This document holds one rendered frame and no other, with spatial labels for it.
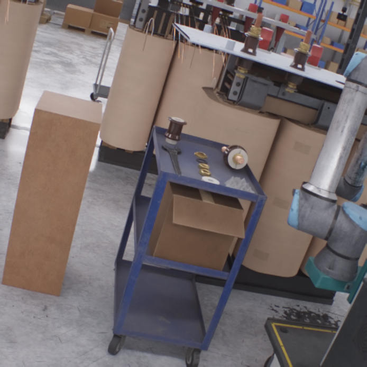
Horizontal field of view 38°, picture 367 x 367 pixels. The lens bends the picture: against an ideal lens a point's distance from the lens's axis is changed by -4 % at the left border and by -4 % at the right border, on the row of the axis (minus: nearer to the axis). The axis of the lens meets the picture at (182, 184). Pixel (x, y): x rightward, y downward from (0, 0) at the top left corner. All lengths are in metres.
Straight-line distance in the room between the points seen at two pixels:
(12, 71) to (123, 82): 0.88
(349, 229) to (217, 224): 0.51
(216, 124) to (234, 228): 0.82
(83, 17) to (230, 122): 9.79
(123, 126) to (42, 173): 2.01
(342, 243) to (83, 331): 1.25
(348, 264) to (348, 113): 0.59
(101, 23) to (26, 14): 8.10
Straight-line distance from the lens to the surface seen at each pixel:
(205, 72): 4.42
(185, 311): 2.77
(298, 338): 2.53
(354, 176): 2.42
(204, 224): 2.12
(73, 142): 2.47
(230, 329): 3.01
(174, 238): 2.25
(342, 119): 2.15
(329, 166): 2.15
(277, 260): 3.21
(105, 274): 3.11
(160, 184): 2.12
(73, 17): 12.43
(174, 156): 2.39
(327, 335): 2.66
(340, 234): 2.17
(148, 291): 2.83
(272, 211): 3.08
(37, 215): 2.62
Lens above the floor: 1.59
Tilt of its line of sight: 19 degrees down
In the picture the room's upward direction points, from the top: 18 degrees clockwise
